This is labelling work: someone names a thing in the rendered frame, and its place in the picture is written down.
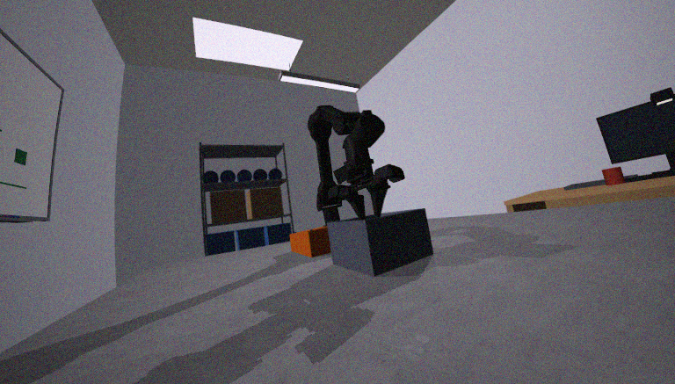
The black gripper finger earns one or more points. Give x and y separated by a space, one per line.
357 203
378 194

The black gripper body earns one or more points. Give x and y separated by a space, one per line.
381 176

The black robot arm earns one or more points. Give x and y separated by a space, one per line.
364 130

